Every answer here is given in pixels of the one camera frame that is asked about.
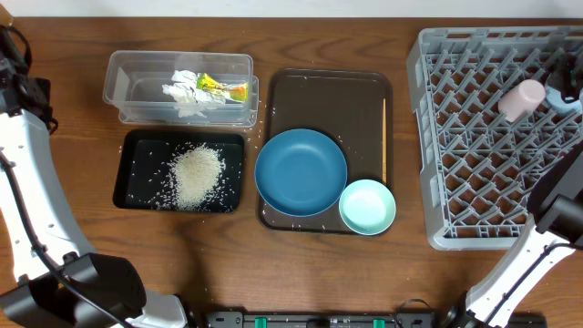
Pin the light blue bowl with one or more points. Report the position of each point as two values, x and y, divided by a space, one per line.
555 102

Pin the black plastic tray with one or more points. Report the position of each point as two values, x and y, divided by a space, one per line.
172 136

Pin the grey dishwasher rack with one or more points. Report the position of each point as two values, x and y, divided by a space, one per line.
478 169

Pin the brown serving tray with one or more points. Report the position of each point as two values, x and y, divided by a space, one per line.
345 106

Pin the pink cup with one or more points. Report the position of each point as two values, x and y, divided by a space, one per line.
524 98

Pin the clear plastic bin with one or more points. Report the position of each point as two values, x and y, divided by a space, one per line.
134 83

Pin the white rice pile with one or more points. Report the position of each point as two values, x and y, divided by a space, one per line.
188 176

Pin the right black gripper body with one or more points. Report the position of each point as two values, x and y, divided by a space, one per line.
568 88

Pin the mint green bowl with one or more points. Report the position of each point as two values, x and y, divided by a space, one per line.
367 207

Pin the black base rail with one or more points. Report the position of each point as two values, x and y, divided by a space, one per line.
264 320

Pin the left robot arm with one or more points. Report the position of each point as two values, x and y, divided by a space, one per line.
61 280

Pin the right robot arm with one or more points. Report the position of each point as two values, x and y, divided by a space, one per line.
553 228

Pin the wooden chopstick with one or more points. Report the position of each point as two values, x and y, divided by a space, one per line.
384 144

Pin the white tissue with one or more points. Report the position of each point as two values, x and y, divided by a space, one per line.
206 97
183 91

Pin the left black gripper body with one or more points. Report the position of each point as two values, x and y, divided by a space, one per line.
42 89

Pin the dark blue plate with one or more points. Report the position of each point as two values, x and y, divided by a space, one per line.
301 172

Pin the green yellow snack wrapper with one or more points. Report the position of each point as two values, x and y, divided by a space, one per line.
232 92

